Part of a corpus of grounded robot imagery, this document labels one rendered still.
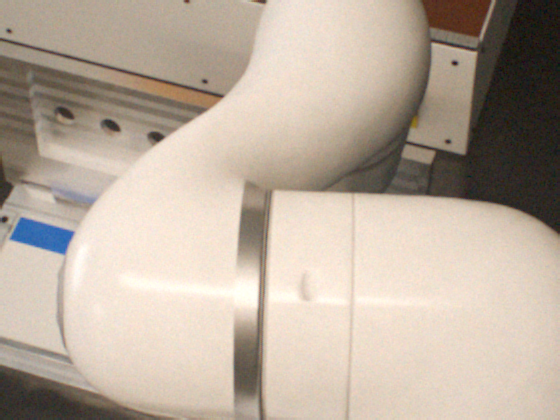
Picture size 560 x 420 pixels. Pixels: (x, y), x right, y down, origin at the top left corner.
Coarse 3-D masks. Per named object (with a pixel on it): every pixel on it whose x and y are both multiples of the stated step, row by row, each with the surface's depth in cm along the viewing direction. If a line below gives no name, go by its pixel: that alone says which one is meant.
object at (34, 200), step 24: (24, 192) 133; (48, 192) 131; (0, 216) 132; (48, 216) 131; (72, 216) 131; (0, 240) 130; (0, 360) 124; (24, 360) 124; (48, 360) 123; (48, 384) 124; (72, 384) 122
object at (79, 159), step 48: (0, 48) 119; (0, 96) 123; (48, 96) 122; (96, 96) 120; (144, 96) 116; (192, 96) 115; (0, 144) 128; (48, 144) 127; (96, 144) 124; (144, 144) 122; (96, 192) 128
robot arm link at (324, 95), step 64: (320, 0) 58; (384, 0) 59; (256, 64) 57; (320, 64) 56; (384, 64) 57; (192, 128) 53; (256, 128) 54; (320, 128) 56; (384, 128) 59; (128, 192) 52; (192, 192) 52; (256, 192) 53; (64, 256) 53; (128, 256) 50; (192, 256) 50; (256, 256) 50; (64, 320) 52; (128, 320) 50; (192, 320) 49; (256, 320) 49; (128, 384) 51; (192, 384) 50; (256, 384) 50
